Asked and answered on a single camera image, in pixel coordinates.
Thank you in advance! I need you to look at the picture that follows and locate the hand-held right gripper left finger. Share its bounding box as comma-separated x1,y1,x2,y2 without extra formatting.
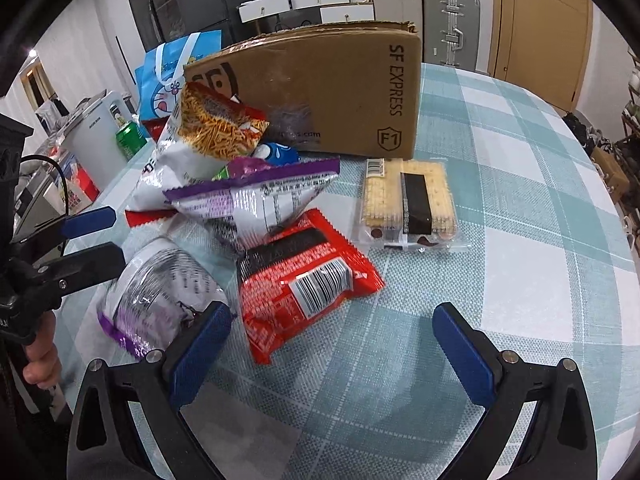
66,301,235,480

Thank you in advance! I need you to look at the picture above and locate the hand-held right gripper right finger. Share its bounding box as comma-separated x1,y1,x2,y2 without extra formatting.
432,302,598,480

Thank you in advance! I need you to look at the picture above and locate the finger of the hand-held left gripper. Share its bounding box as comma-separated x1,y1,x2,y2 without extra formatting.
10,206,117,257
34,242,127,297

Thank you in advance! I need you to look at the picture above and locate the purple white snack bag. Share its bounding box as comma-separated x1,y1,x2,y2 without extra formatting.
164,156,341,253
97,240,231,361

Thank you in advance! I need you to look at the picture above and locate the red snack packet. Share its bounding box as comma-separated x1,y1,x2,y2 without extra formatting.
236,208,386,366

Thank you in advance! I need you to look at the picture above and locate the noodle print snack bag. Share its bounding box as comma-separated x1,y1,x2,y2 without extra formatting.
125,81,271,228

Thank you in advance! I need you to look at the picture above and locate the clear cracker packet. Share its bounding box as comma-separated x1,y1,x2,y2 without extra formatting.
351,157,471,251

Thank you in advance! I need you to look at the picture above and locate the brown cardboard box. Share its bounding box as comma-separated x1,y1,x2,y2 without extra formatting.
183,21,422,161

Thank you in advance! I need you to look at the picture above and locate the person's left forearm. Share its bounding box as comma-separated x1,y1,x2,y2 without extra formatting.
10,380,76,480

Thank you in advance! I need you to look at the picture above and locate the person's left hand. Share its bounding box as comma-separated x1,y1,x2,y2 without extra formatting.
22,310,63,386

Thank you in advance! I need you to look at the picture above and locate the red white box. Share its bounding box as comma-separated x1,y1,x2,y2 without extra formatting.
50,152,101,211

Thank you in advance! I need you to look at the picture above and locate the green drink can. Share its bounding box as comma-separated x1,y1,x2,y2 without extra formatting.
116,121,148,161

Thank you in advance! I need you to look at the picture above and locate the small red packet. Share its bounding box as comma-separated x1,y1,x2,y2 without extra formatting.
140,117,168,141

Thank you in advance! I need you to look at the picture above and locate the plaid tablecloth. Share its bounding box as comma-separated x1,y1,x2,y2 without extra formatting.
50,62,638,480

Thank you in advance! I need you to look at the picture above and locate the blue cartoon gift bag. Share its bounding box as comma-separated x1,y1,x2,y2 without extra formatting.
134,30,222,123

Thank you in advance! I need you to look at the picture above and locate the blue cookie packet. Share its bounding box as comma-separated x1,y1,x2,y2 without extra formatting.
252,141,301,165

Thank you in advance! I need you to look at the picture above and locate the dark glass cabinet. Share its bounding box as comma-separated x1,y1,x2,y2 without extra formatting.
122,0,176,53

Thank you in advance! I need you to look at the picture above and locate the small cardboard box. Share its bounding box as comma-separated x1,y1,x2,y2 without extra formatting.
590,147,631,203

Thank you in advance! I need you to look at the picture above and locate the pile of shoes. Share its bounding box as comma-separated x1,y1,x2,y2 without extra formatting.
562,110,608,161

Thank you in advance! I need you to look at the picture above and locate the shoe rack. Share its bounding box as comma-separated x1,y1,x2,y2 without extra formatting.
620,55,640,171

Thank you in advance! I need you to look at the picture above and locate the wooden door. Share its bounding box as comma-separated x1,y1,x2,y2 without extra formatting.
487,0,593,116

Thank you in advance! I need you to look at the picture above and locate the silver suitcase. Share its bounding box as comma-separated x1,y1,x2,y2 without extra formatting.
422,0,481,71

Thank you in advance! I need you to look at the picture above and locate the beige suitcase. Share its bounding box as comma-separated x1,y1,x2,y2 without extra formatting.
371,0,423,28

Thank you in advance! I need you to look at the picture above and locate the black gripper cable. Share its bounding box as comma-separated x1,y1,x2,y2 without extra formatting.
20,156,69,216

